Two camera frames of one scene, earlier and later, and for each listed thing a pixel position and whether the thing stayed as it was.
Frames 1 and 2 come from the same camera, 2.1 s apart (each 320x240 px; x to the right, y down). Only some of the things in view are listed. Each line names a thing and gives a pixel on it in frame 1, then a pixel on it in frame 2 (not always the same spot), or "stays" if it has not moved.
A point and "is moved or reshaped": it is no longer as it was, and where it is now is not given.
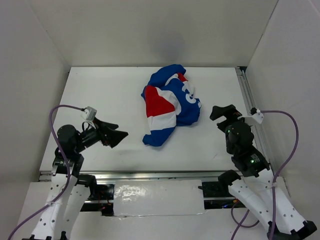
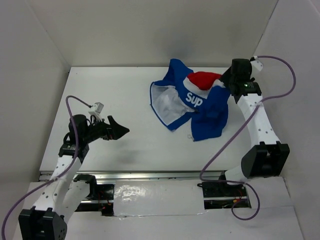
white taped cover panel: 158,197 stays
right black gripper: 229,111 -> 226,76
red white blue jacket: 170,99 is moved or reshaped
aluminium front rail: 155,175 stays
